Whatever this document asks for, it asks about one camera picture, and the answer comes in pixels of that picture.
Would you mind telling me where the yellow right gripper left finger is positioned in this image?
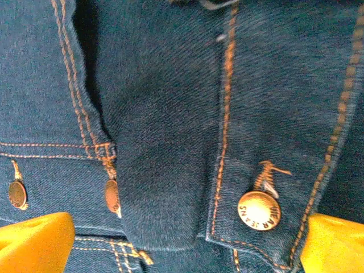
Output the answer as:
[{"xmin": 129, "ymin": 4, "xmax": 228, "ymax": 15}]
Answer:
[{"xmin": 0, "ymin": 212, "xmax": 76, "ymax": 273}]

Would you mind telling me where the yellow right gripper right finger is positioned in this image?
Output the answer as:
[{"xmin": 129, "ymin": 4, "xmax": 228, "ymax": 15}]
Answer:
[{"xmin": 300, "ymin": 213, "xmax": 364, "ymax": 273}]

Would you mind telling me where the buttoned dark denim skirt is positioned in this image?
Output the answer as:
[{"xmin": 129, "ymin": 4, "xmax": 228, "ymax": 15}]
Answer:
[{"xmin": 0, "ymin": 0, "xmax": 364, "ymax": 273}]

